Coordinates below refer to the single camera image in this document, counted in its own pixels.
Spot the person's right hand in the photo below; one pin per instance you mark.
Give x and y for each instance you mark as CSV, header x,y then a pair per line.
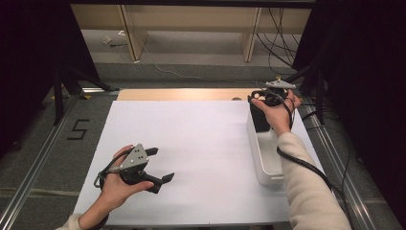
x,y
281,118

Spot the white plastic bin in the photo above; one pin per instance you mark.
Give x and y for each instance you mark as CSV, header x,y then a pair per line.
x,y
268,159

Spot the small white floor adapter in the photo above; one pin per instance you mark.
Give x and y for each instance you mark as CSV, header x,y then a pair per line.
x,y
107,40

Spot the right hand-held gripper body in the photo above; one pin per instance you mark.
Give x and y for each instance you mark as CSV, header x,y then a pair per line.
x,y
276,94

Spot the beige wooden shelf unit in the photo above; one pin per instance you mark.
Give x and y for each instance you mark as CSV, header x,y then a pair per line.
x,y
191,19

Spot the black curtain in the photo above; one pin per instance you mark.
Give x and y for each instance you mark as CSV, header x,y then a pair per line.
x,y
28,64
367,80

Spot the wooden table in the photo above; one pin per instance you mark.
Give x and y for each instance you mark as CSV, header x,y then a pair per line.
x,y
191,94

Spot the person's left hand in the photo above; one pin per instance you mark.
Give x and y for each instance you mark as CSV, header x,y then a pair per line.
x,y
116,191

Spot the black phone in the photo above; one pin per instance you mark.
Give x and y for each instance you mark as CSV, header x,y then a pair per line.
x,y
260,121

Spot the black metal stand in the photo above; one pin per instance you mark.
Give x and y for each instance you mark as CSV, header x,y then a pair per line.
x,y
58,96
320,105

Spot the aluminium floor rail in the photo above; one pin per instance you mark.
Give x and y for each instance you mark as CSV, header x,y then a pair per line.
x,y
35,172
351,191

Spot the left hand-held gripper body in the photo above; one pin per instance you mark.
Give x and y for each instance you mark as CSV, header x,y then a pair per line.
x,y
135,161

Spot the white table sheet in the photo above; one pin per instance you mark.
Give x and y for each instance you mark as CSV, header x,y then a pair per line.
x,y
198,159

